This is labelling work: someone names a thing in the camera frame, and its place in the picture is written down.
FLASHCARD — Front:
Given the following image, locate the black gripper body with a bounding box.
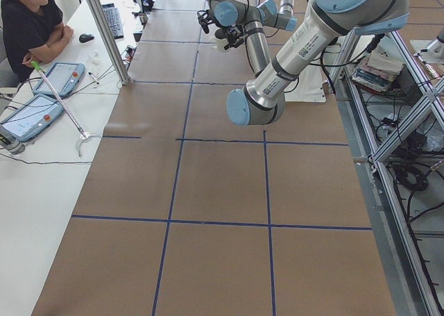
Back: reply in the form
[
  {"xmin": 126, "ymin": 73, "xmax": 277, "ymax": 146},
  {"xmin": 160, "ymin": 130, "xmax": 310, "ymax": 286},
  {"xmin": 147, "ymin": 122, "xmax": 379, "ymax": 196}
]
[{"xmin": 223, "ymin": 25, "xmax": 243, "ymax": 38}]

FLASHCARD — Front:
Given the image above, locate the white mug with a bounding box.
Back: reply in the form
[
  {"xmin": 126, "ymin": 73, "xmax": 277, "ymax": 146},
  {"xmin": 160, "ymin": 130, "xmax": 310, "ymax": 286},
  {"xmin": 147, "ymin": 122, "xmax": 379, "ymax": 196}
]
[{"xmin": 210, "ymin": 28, "xmax": 229, "ymax": 53}]

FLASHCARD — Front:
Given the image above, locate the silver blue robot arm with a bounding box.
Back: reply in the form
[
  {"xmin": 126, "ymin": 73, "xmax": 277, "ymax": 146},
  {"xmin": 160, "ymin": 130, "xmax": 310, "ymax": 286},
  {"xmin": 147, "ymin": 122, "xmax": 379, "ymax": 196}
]
[
  {"xmin": 257, "ymin": 0, "xmax": 298, "ymax": 32},
  {"xmin": 207, "ymin": 0, "xmax": 410, "ymax": 126}
]

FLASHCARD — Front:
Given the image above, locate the black keyboard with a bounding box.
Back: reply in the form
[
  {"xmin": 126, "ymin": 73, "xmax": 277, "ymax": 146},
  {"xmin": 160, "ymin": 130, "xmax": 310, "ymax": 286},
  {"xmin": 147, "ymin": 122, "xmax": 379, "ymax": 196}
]
[{"xmin": 102, "ymin": 3, "xmax": 124, "ymax": 39}]

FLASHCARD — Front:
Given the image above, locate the stack of books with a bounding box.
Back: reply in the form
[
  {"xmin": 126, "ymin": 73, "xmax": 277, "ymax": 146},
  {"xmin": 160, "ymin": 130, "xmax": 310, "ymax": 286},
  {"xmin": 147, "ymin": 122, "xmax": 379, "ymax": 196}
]
[{"xmin": 351, "ymin": 52, "xmax": 404, "ymax": 92}]

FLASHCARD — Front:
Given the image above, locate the black computer mouse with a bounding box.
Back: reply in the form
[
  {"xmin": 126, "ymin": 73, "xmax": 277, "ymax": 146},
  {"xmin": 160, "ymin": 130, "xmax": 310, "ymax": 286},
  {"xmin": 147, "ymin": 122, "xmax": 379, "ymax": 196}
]
[{"xmin": 78, "ymin": 33, "xmax": 94, "ymax": 43}]

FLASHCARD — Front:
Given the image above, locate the upper blue teach pendant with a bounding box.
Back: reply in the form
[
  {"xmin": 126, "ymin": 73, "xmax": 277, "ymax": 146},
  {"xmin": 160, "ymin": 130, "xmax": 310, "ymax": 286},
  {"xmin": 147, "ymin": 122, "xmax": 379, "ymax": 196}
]
[{"xmin": 45, "ymin": 62, "xmax": 85, "ymax": 99}]

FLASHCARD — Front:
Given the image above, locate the blue teach pendant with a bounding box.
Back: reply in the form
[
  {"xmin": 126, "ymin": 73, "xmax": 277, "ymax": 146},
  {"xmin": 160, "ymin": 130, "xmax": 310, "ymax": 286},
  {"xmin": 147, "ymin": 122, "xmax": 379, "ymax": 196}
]
[
  {"xmin": 45, "ymin": 62, "xmax": 85, "ymax": 99},
  {"xmin": 1, "ymin": 94, "xmax": 64, "ymax": 142}
]

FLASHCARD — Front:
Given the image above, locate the long grabber stick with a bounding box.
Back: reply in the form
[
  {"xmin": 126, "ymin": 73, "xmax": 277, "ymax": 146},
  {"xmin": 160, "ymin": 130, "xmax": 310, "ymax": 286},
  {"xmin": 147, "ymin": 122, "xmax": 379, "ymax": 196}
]
[{"xmin": 31, "ymin": 61, "xmax": 100, "ymax": 158}]

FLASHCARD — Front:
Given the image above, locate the seated person black shirt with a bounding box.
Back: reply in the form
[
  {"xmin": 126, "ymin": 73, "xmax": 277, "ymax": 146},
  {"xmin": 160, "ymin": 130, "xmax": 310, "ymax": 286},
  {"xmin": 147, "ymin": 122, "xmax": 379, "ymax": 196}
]
[{"xmin": 1, "ymin": 0, "xmax": 74, "ymax": 83}]

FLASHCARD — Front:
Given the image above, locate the lower blue teach pendant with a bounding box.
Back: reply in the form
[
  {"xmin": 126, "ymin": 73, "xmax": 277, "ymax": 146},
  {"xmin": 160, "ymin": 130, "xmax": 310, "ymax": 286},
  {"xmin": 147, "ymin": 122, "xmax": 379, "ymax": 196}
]
[{"xmin": 1, "ymin": 94, "xmax": 64, "ymax": 142}]

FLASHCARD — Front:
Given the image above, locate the white pedestal column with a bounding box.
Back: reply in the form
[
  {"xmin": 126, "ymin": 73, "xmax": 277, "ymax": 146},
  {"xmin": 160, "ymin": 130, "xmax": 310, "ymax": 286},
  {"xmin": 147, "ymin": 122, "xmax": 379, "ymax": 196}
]
[{"xmin": 284, "ymin": 65, "xmax": 326, "ymax": 103}]

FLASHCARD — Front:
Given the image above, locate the aluminium frame post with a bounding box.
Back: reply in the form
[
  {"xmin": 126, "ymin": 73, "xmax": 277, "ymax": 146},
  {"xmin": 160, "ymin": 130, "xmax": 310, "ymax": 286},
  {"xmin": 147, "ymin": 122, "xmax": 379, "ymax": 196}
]
[{"xmin": 86, "ymin": 0, "xmax": 130, "ymax": 85}]

